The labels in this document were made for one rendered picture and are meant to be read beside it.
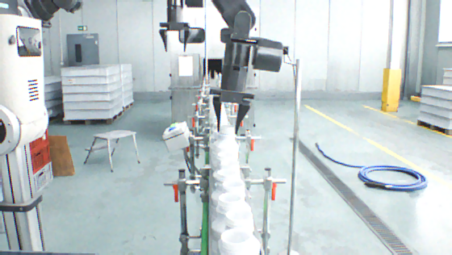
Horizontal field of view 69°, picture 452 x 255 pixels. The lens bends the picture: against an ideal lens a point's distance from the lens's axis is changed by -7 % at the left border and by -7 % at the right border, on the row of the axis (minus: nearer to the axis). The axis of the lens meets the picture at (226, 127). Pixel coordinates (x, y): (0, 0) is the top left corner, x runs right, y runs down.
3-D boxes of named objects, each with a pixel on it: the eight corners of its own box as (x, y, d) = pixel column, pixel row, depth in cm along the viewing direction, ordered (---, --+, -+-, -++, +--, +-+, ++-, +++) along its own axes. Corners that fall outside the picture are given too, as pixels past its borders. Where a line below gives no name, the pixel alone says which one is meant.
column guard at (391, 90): (399, 112, 860) (403, 68, 838) (385, 112, 859) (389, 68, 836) (392, 110, 899) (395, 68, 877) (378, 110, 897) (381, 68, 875)
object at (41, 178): (31, 199, 328) (28, 178, 324) (-7, 199, 324) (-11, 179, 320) (54, 178, 388) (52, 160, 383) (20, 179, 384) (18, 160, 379)
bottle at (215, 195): (211, 243, 71) (211, 167, 67) (240, 243, 71) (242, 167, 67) (211, 259, 65) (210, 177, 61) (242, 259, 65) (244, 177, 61)
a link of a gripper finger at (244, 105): (246, 138, 78) (252, 96, 76) (214, 134, 78) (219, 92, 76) (243, 131, 85) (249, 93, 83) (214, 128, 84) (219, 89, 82)
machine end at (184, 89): (257, 141, 564) (258, 7, 521) (169, 142, 558) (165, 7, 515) (246, 123, 720) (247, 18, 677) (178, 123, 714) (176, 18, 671)
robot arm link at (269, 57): (232, 14, 80) (236, 10, 72) (282, 21, 81) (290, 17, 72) (226, 65, 83) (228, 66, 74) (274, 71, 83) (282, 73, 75)
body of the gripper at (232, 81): (255, 102, 77) (260, 68, 75) (209, 97, 76) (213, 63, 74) (252, 98, 83) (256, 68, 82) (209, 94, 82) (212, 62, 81)
